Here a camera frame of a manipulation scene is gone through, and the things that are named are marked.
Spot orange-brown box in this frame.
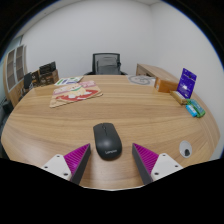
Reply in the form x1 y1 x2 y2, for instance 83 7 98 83
154 78 179 93

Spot white sticker sheet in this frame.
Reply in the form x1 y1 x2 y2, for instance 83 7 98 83
54 76 84 87

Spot wooden shelf unit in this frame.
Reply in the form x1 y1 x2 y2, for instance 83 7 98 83
2 44 29 108

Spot black mesh office chair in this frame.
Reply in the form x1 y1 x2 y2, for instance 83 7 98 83
83 52 128 76

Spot black computer mouse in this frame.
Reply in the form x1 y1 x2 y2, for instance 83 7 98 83
92 122 123 161

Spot small blue box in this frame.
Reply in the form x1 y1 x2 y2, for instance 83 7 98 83
185 104 198 118

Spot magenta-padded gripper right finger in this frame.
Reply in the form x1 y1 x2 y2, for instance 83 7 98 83
131 142 184 185

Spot small green box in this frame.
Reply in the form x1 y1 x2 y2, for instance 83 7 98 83
188 98 206 118

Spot large brown cardboard box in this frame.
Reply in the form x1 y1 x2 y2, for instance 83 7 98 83
39 69 60 86

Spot grey backpack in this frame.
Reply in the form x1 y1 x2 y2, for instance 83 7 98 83
96 55 120 75

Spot black armchair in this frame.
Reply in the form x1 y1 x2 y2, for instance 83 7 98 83
1 99 14 116

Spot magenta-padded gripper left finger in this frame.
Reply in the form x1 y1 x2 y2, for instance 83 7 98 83
40 143 92 185

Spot wooden side desk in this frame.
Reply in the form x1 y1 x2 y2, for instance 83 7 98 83
135 63 179 84

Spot small beige box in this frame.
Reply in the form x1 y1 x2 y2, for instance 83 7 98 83
170 90 188 106

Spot purple standing card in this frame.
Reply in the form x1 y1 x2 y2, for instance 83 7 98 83
176 68 198 100

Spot black visitor chair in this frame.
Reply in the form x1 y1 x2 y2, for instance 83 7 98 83
22 72 34 96

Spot black cardboard box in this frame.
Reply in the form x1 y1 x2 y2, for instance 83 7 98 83
39 61 57 75

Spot grey round cable grommet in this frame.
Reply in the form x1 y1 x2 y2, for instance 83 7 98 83
179 140 193 158

